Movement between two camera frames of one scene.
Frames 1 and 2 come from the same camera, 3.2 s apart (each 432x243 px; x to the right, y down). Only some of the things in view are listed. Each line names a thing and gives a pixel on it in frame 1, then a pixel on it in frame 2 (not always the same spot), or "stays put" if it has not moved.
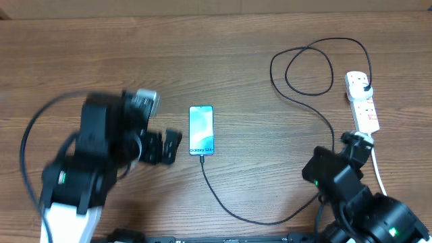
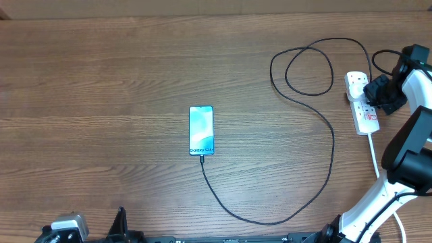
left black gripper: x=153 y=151 -> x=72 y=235
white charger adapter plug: x=358 y=88 stays put
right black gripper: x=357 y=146 -> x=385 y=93
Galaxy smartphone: x=201 y=130 stays put
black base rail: x=221 y=239 stays put
